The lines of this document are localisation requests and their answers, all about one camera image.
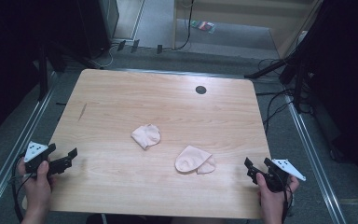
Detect person's lap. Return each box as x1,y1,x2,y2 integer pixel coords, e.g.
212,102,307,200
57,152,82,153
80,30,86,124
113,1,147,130
85,213,231,224

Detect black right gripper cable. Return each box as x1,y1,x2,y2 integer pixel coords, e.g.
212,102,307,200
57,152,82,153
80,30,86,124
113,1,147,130
280,175,295,224

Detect person's left hand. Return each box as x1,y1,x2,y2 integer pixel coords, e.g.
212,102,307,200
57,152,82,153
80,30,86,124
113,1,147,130
16,160,54,224

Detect colourful packet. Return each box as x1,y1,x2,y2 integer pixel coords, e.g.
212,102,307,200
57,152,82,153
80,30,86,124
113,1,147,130
190,20,217,35

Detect metal floor rail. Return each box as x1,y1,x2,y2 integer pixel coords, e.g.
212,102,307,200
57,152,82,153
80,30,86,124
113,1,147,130
0,70,59,218
284,92,348,224

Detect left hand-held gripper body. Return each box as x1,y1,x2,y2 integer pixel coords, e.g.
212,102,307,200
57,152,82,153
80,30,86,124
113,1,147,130
23,141,60,179

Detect black hanging cable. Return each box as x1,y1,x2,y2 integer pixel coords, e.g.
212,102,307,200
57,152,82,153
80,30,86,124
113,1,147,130
162,0,196,52

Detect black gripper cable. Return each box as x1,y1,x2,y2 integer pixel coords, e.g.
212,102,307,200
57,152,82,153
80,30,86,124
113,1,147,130
280,175,295,224
9,151,30,224

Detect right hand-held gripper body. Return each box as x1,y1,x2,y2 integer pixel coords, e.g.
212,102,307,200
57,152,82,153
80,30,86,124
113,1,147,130
262,158,308,193

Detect black floor cables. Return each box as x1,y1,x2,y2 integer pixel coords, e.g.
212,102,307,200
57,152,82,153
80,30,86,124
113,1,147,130
255,57,298,133

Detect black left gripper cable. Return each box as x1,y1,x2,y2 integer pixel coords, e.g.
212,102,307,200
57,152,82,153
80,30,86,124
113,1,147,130
9,151,30,224

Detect light wooden frame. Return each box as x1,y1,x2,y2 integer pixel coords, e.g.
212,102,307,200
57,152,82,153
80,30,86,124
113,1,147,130
172,0,324,59

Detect pink sock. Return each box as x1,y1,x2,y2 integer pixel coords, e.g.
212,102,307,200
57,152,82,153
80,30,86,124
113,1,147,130
174,145,217,175
131,123,162,151

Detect black tripod stand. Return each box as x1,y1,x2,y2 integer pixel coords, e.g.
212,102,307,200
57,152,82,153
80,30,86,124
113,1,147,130
243,46,311,115

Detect black metal stand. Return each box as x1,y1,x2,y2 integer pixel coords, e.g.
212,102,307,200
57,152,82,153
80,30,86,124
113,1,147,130
36,40,73,102

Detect white floor cable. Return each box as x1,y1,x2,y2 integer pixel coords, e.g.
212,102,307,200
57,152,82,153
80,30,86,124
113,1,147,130
90,43,119,70

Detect dark cabinet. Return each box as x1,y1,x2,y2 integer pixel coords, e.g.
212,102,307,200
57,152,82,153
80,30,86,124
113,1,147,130
74,0,120,60

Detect person's right hand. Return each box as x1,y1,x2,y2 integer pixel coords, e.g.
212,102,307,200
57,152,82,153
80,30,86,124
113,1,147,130
255,172,300,224

